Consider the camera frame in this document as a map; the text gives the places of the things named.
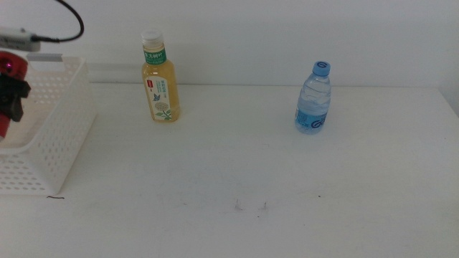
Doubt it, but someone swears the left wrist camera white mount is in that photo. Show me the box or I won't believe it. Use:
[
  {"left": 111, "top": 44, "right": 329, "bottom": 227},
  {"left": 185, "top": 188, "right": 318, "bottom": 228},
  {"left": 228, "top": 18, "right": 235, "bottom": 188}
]
[{"left": 0, "top": 27, "right": 42, "bottom": 52}]

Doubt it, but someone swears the clear water bottle blue cap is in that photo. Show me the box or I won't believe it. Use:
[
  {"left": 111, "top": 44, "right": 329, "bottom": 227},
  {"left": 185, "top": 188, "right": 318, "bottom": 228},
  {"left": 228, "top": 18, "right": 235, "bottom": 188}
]
[{"left": 294, "top": 60, "right": 332, "bottom": 135}]

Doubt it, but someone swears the red soda can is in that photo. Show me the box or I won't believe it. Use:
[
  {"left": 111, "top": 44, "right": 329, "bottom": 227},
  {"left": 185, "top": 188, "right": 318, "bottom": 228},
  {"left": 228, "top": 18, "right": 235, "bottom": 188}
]
[{"left": 0, "top": 51, "right": 29, "bottom": 140}]

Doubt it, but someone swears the white perforated plastic basket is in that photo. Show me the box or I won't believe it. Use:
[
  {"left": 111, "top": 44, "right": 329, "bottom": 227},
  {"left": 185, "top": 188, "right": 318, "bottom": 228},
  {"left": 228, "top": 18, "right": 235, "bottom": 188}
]
[{"left": 0, "top": 53, "right": 98, "bottom": 196}]

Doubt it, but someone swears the yellow tea bottle green label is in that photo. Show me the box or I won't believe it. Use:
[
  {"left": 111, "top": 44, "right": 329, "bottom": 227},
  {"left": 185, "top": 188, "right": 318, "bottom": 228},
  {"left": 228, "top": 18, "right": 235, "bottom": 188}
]
[{"left": 140, "top": 29, "right": 181, "bottom": 123}]

